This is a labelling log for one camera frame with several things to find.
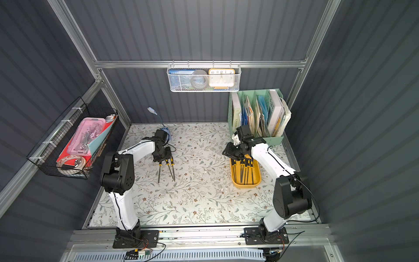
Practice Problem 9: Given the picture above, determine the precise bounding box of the file tool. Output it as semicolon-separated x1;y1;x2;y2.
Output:
165;159;174;181
170;157;176;182
158;162;162;184

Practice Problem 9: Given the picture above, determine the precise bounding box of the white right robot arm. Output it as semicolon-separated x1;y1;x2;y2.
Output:
223;125;314;236

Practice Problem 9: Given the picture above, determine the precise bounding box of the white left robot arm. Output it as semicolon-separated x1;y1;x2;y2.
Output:
100;127;172;233

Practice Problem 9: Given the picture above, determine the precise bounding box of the yellow plastic storage tray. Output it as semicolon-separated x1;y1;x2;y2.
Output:
230;157;262;189

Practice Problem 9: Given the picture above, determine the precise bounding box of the green file organizer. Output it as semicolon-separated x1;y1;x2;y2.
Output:
228;89;283;146

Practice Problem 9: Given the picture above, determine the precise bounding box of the pink plastic tool case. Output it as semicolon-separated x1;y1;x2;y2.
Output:
67;117;106;156

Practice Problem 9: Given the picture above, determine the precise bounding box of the blue box in mesh basket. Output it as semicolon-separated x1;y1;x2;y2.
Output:
168;69;195;91

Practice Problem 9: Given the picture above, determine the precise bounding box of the white book in organizer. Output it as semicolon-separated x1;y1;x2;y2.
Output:
267;90;291;137

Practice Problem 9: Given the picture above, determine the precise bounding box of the yellow white clock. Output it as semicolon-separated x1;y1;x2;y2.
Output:
208;68;236;88

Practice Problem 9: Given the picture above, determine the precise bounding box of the grey tape roll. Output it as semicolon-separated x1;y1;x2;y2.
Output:
191;69;208;90

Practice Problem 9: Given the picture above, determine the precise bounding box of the red folder in basket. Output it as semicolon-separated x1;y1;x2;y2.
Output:
56;114;117;172

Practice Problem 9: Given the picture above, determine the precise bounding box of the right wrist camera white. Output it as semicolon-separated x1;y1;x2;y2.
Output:
231;132;241;146

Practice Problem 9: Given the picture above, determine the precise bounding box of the white mesh wall basket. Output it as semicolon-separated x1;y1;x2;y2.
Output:
167;63;242;92

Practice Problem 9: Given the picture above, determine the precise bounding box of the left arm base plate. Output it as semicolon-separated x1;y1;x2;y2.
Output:
112;228;159;249

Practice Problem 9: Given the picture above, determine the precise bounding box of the black wire wall basket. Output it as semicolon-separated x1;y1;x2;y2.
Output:
27;98;118;180

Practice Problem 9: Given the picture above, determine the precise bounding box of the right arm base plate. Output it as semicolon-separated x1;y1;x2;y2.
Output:
241;227;289;245

